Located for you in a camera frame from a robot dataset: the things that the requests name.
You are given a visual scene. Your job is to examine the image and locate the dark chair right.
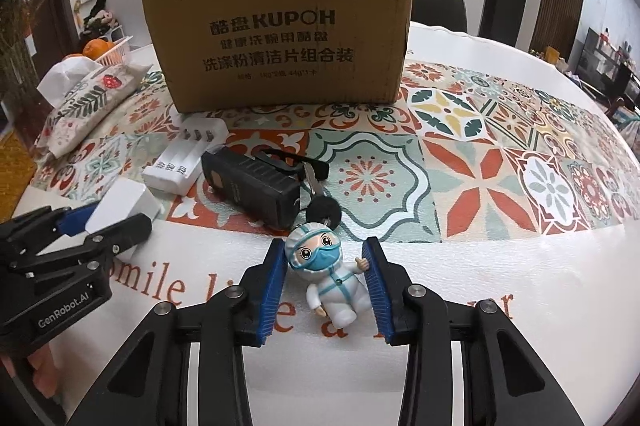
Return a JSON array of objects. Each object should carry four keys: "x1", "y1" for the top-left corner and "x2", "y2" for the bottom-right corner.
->
[{"x1": 411, "y1": 0, "x2": 468, "y2": 33}]

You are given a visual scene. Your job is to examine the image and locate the floral tissue pouch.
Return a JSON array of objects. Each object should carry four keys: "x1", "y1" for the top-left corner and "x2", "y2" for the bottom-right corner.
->
[{"x1": 34, "y1": 56, "x2": 151, "y2": 158}]

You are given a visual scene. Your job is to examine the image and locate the cardboard box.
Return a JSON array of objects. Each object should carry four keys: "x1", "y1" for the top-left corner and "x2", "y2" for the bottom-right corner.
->
[{"x1": 142, "y1": 0, "x2": 412, "y2": 113}]

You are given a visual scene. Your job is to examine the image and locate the medic figurine keychain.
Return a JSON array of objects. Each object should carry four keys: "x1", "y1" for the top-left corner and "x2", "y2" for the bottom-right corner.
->
[{"x1": 285, "y1": 222, "x2": 372, "y2": 330}]

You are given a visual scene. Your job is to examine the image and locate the TV console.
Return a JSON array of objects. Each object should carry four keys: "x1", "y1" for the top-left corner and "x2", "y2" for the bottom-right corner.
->
[{"x1": 555, "y1": 28, "x2": 639, "y2": 111}]

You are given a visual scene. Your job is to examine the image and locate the white battery charger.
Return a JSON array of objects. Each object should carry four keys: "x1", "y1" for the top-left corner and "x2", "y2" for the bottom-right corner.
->
[{"x1": 142, "y1": 115, "x2": 229, "y2": 195}]

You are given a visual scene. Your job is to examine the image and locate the orange fruit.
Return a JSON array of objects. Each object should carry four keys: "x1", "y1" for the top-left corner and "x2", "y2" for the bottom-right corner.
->
[{"x1": 82, "y1": 38, "x2": 114, "y2": 61}]

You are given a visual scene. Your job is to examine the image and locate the white fruit basket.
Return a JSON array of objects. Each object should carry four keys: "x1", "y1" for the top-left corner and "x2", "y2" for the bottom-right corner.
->
[{"x1": 96, "y1": 36, "x2": 132, "y2": 66}]

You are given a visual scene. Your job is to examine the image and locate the black walkie-talkie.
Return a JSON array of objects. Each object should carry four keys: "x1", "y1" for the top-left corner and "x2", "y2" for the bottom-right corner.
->
[{"x1": 201, "y1": 146, "x2": 330, "y2": 230}]

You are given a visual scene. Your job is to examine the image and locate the patterned table runner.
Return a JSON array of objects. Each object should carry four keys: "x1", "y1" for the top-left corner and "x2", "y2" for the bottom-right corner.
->
[{"x1": 32, "y1": 60, "x2": 639, "y2": 242}]

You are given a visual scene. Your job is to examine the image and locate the white power adapter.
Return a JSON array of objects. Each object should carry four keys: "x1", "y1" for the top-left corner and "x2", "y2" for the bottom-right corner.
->
[{"x1": 85, "y1": 177, "x2": 162, "y2": 236}]

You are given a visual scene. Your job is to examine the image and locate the person's left hand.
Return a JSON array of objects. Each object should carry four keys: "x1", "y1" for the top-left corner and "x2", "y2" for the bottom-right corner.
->
[{"x1": 27, "y1": 344, "x2": 60, "y2": 399}]

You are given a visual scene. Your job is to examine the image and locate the white shoe rack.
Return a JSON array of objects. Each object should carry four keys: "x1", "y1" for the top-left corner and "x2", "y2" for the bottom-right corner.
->
[{"x1": 79, "y1": 0, "x2": 125, "y2": 46}]

